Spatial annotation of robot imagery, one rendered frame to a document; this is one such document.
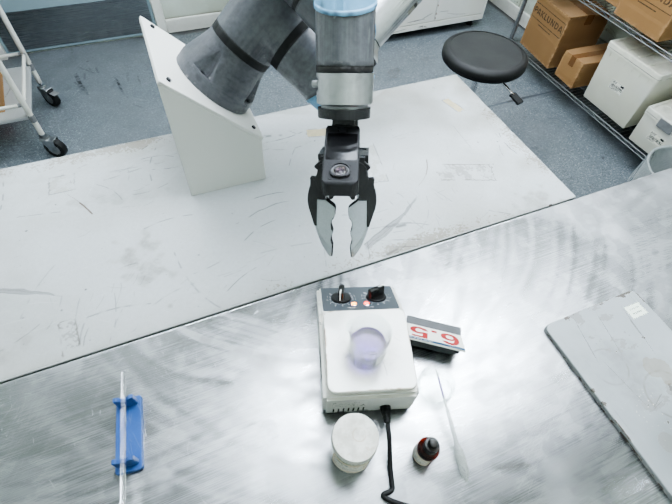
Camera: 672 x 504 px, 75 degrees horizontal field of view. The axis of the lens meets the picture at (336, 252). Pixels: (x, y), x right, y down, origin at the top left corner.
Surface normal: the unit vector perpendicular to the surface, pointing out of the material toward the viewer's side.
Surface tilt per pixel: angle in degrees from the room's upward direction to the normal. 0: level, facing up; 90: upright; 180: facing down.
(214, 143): 90
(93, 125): 0
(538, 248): 0
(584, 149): 0
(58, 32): 90
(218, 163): 90
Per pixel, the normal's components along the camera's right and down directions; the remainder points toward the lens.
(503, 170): 0.04, -0.59
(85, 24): 0.38, 0.75
